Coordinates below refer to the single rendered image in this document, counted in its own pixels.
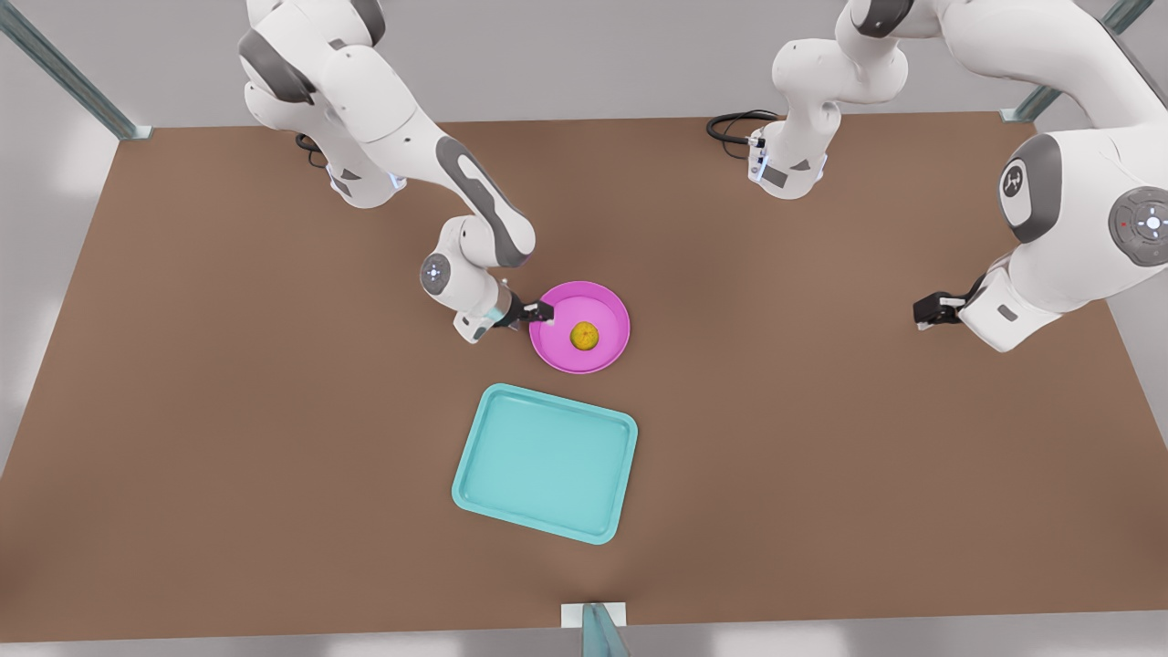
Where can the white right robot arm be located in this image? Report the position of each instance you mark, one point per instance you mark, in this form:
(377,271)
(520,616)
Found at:
(383,109)

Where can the pink round plate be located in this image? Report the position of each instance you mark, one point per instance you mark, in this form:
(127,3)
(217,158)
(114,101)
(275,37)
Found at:
(580,327)

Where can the orange fruit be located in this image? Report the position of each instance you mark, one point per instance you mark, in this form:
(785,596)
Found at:
(584,336)

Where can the silver frame post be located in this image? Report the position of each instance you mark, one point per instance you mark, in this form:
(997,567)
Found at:
(1058,73)
(598,630)
(68,73)

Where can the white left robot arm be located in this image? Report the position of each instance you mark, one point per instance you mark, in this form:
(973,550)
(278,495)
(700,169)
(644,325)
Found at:
(1077,201)

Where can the teal rectangular tray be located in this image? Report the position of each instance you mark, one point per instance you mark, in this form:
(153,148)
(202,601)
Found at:
(545,463)

